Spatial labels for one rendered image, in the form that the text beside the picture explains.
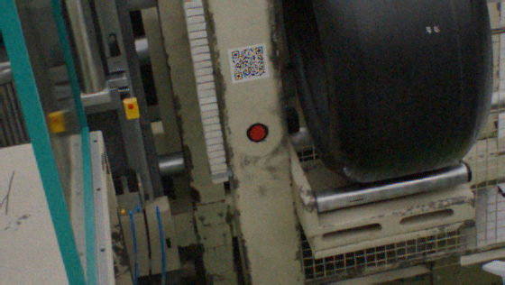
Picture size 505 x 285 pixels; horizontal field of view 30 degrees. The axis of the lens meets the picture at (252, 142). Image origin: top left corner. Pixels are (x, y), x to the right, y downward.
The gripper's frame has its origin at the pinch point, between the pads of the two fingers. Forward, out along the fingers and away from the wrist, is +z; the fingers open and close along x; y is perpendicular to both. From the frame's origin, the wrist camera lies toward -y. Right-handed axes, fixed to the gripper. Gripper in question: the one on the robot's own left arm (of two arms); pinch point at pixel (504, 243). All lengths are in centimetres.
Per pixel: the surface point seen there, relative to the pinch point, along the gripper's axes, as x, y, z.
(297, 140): 31, 12, 68
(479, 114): 25.2, -9.6, 19.3
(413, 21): 14.6, -28.9, 28.1
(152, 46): 44, 4, 130
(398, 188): 26.0, 12.2, 36.9
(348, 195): 17.9, 12.7, 43.9
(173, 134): 49, 33, 129
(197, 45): -2, -21, 67
